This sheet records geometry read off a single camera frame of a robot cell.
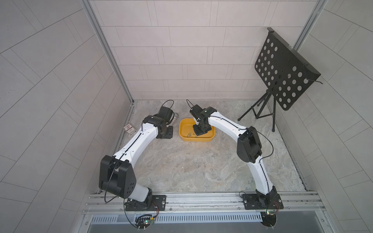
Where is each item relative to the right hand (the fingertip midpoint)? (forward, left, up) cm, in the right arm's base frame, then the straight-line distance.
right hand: (198, 132), depth 93 cm
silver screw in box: (+1, +6, -4) cm, 7 cm away
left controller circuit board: (-44, +28, -3) cm, 52 cm away
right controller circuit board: (-46, -30, -7) cm, 55 cm away
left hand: (-3, +18, +8) cm, 19 cm away
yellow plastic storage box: (+2, +8, -3) cm, 9 cm away
